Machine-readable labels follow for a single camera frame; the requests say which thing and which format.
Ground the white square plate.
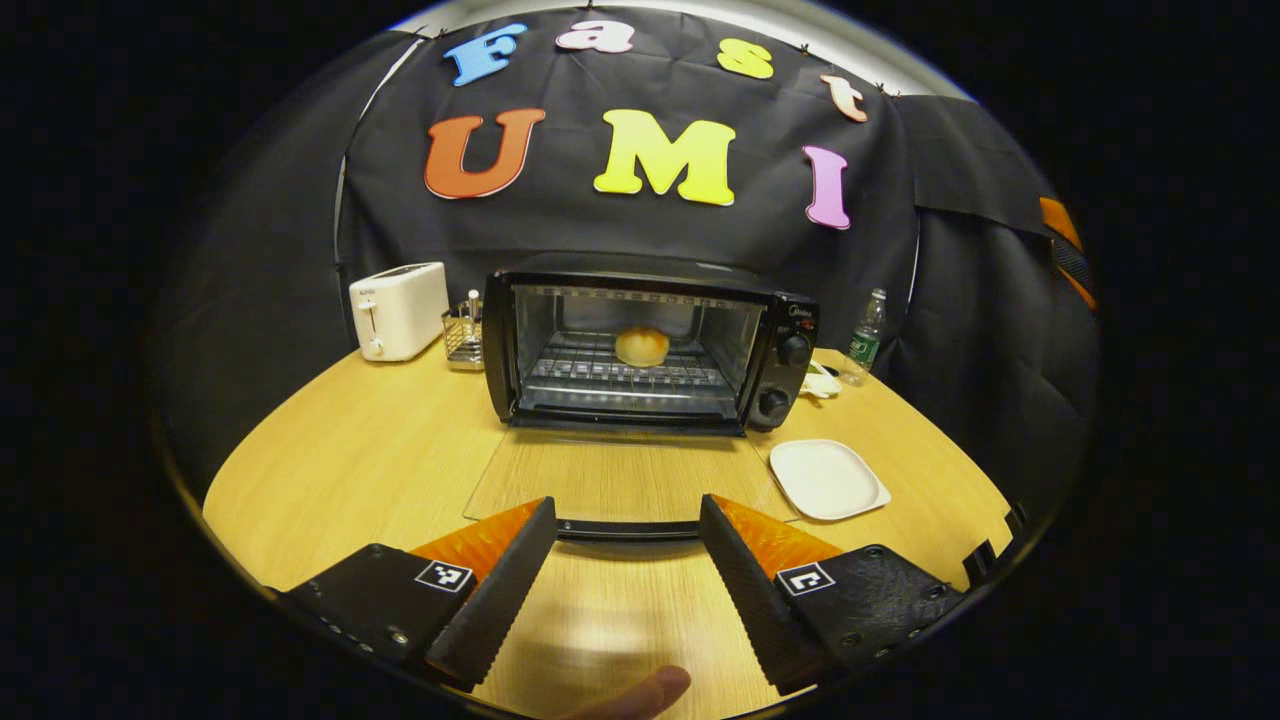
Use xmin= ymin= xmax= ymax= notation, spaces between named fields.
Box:
xmin=768 ymin=439 xmax=892 ymax=522

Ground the black backdrop cloth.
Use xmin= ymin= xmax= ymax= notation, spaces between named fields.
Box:
xmin=150 ymin=8 xmax=1101 ymax=501

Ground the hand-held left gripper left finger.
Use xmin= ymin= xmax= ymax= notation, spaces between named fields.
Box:
xmin=280 ymin=496 xmax=558 ymax=693

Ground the black electric oven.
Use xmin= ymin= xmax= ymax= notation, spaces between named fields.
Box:
xmin=462 ymin=252 xmax=821 ymax=541

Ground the small wire basket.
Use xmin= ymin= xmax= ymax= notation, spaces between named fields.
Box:
xmin=442 ymin=290 xmax=486 ymax=373

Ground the clear plastic water bottle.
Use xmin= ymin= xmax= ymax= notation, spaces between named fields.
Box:
xmin=840 ymin=289 xmax=888 ymax=387

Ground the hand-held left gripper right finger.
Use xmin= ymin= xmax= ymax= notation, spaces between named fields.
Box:
xmin=699 ymin=494 xmax=967 ymax=693

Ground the round golden bread bun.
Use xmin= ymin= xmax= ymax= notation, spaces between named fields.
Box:
xmin=614 ymin=325 xmax=671 ymax=368

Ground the white toaster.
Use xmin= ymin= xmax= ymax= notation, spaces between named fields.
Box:
xmin=349 ymin=262 xmax=451 ymax=363

